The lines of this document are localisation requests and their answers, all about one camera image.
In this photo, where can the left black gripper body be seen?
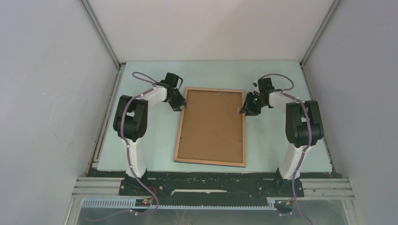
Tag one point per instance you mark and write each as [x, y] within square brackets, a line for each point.
[174, 98]

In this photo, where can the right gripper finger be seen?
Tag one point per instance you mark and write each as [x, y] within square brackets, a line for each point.
[253, 109]
[248, 99]

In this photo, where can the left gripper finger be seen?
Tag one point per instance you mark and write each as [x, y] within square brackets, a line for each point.
[176, 106]
[181, 98]

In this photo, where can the aluminium corner post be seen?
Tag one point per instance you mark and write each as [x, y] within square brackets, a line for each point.
[88, 9]
[320, 31]

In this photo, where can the brown backing board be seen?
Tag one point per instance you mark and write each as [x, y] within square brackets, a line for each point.
[213, 124]

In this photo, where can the right aluminium corner post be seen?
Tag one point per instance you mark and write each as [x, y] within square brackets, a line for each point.
[320, 31]

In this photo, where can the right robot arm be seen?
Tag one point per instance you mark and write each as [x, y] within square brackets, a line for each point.
[303, 128]

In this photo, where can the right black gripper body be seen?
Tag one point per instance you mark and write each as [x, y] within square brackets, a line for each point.
[256, 100]

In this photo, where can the left aluminium corner post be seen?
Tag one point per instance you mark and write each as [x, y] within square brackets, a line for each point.
[88, 9]

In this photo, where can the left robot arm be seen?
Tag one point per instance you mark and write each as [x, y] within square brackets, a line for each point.
[131, 116]

